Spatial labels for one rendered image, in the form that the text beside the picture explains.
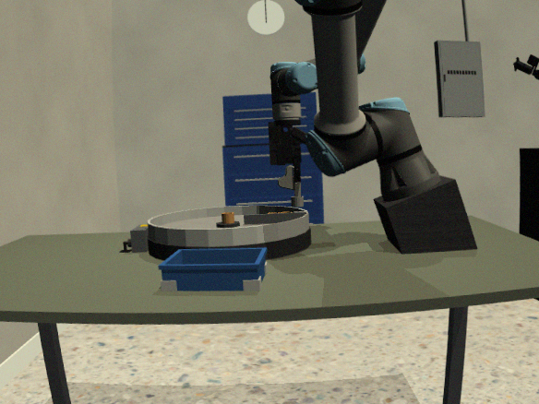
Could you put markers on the blue crate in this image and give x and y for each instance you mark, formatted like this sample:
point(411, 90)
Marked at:
point(214, 270)

